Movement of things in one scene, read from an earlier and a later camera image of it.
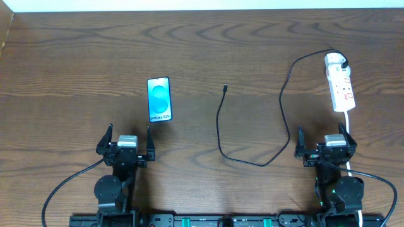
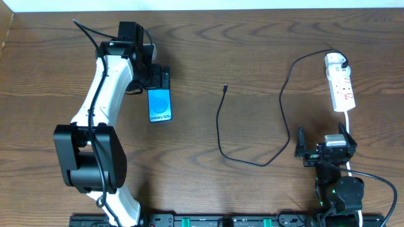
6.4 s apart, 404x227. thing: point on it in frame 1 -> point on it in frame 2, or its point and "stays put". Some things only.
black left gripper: x=125 y=154 -> x=161 y=77
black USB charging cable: x=225 y=90 stays put
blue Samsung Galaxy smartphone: x=159 y=99 stays put
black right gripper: x=326 y=152 stays put
